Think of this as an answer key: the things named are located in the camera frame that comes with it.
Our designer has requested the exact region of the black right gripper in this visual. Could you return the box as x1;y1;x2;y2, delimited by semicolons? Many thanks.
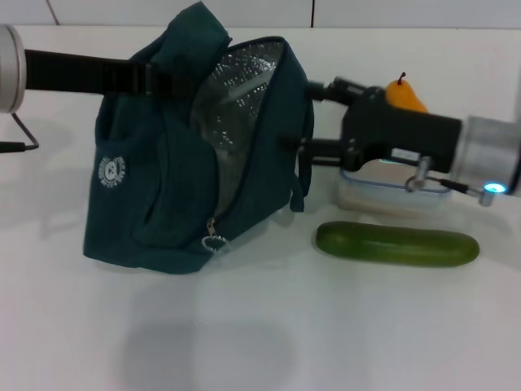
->
280;76;464;174

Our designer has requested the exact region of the green cucumber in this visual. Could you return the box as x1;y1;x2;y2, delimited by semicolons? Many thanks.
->
316;221;480;269

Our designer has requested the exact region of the dark left arm cable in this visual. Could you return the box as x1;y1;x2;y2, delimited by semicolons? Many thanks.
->
0;112;41;154

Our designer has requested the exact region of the dark teal insulated lunch bag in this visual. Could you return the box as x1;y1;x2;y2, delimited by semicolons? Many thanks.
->
83;0;317;275

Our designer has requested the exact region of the yellow orange pear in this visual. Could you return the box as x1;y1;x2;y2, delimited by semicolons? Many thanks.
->
385;72;429;114

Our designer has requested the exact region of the dark right arm cable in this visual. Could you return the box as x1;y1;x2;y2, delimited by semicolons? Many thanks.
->
405;156;485;196

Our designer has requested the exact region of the clear plastic food container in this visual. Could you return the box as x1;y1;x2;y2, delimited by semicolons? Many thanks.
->
337;160;451;215

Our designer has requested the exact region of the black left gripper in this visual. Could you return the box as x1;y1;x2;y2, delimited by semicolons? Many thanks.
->
24;49;196;99

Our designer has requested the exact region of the dark arm cable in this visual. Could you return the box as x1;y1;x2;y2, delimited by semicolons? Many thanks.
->
0;112;41;154
405;156;485;196

